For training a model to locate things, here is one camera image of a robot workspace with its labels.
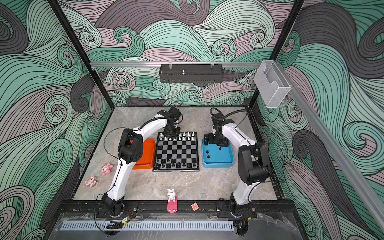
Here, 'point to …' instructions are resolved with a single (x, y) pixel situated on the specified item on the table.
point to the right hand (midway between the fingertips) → (213, 143)
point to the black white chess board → (179, 154)
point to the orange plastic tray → (148, 158)
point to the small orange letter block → (195, 206)
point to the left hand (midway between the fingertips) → (176, 136)
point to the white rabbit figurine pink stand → (172, 202)
